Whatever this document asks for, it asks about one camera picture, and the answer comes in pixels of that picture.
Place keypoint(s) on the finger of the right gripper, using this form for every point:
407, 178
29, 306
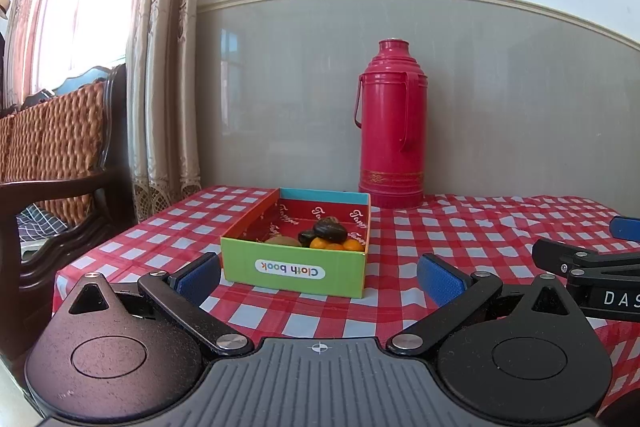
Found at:
625, 228
560, 259

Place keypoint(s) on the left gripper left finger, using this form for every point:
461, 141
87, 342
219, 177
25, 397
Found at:
179, 296

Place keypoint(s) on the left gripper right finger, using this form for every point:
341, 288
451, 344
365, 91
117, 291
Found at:
459, 297

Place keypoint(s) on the red white checkered tablecloth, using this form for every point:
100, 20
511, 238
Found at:
495, 234

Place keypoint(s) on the brown kiwi fruit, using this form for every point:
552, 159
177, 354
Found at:
283, 240

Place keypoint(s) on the orange tangerine right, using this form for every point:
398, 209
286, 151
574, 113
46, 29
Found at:
353, 245

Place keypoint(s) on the orange tangerine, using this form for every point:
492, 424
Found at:
353, 245
319, 243

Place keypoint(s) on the small dark fruit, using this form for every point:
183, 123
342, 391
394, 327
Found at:
306, 237

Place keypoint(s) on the colourful cardboard box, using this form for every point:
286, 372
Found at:
248, 259

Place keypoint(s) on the dark avocado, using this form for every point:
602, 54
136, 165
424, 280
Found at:
331, 230

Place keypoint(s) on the orange tangerine left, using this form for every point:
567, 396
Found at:
319, 243

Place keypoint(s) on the blue checkered cloth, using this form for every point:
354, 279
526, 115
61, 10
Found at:
36, 226

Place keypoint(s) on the wooden sofa with rattan cushions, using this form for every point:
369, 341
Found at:
67, 156

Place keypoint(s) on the red thermos flask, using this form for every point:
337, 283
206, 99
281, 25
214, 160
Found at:
390, 112

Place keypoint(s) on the beige lace curtain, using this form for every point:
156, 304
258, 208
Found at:
161, 104

